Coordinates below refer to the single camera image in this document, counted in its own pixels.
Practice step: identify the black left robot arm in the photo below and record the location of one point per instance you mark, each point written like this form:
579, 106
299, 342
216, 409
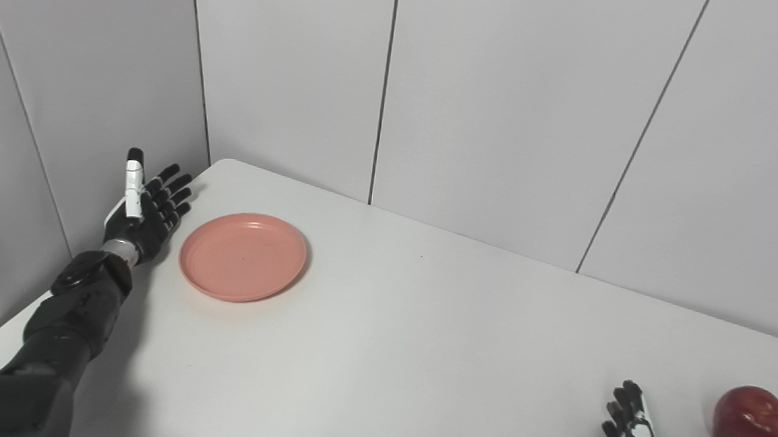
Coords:
58, 333

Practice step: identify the red apple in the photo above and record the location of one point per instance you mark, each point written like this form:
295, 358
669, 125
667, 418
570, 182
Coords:
753, 420

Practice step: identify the pink round plate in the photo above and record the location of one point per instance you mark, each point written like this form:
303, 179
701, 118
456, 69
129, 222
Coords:
243, 257

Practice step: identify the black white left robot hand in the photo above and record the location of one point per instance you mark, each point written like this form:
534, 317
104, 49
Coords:
142, 220

